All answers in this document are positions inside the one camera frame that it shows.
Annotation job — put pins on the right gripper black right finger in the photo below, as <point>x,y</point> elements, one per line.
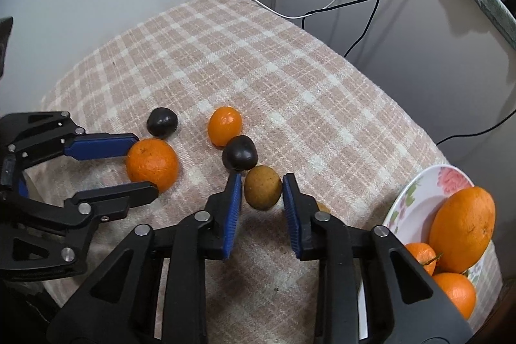
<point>370,289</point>

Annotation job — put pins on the large orange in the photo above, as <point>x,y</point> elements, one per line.
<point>462,229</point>
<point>459,290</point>

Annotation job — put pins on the floral white plate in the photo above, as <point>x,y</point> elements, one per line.
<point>414,210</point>

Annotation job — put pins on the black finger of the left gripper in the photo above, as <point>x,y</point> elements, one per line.
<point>44,136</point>
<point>89,206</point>

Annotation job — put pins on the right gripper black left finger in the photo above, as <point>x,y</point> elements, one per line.
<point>151,287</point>

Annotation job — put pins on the dark plum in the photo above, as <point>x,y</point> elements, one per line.
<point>240,154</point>
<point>162,122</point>

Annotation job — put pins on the large orange front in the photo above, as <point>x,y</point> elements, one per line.
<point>459,290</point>

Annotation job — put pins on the brown kiwi-like fruit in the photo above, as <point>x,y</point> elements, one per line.
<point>262,188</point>

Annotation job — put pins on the mandarin with stem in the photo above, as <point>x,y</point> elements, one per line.
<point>424,255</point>

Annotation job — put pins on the checked beige tablecloth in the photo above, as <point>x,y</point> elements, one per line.
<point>307,110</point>

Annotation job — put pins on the small oval orange kumquat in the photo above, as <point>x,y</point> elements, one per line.
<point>224,124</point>

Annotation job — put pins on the large orange rear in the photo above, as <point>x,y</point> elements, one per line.
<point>462,229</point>

